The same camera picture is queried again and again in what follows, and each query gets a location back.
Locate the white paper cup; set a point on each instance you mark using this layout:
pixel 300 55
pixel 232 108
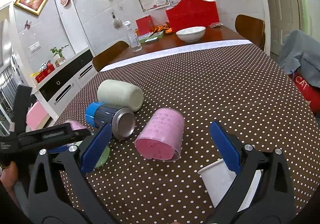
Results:
pixel 217 179

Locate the cream fuzzy cup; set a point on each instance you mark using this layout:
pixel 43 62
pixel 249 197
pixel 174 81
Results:
pixel 120 93

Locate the pink and green glass jar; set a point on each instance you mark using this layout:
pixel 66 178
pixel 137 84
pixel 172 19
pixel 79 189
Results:
pixel 94 149

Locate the blue and black metal can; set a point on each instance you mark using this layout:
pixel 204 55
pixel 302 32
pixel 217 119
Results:
pixel 121 119

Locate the small potted green plant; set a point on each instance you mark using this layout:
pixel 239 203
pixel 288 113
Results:
pixel 58 55

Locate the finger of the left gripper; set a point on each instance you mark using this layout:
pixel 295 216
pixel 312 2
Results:
pixel 51 137

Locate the small red gift bag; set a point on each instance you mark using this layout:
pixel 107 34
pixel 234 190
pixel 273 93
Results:
pixel 145 25

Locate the right wooden chair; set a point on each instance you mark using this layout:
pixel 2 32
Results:
pixel 252 29

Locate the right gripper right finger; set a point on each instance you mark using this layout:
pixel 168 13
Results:
pixel 262 191

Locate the large red gift box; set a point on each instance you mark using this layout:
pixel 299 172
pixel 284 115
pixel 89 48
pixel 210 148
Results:
pixel 192 13

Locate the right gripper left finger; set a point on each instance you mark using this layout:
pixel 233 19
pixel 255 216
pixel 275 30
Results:
pixel 48 199

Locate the green box on table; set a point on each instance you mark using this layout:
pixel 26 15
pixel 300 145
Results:
pixel 151 37

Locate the pink plastic cup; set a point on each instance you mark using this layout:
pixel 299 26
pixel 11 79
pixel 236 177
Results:
pixel 161 138

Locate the white and black sideboard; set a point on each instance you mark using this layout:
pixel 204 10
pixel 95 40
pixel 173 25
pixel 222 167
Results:
pixel 57 90

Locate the grey jacket on chair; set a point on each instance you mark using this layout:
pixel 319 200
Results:
pixel 300 52

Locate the wooden dining table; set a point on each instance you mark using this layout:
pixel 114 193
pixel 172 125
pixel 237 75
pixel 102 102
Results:
pixel 172 41

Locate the wall light switch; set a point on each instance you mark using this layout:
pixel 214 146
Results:
pixel 34 47

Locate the left wooden chair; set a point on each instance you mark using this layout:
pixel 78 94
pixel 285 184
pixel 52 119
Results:
pixel 107 56

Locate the orange snack packets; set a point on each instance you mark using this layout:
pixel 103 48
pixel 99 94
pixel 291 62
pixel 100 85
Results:
pixel 166 29

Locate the clear spray bottle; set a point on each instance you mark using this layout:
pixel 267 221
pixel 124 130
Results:
pixel 132 37

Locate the hanging round brush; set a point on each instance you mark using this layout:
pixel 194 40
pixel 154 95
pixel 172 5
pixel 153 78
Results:
pixel 117 23

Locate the white ceramic bowl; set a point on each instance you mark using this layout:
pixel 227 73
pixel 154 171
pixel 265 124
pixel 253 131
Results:
pixel 191 34

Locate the white door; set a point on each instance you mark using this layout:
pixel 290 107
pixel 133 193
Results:
pixel 285 16

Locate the brown polka dot tablecloth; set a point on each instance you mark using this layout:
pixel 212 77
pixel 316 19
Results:
pixel 242 88

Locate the red box on sideboard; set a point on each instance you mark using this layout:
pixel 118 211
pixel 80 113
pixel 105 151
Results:
pixel 45 70

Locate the red CAT cushion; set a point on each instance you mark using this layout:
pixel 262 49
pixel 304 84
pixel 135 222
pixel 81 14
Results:
pixel 309 92

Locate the wooden chair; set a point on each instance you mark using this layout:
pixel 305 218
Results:
pixel 107 56
pixel 252 29

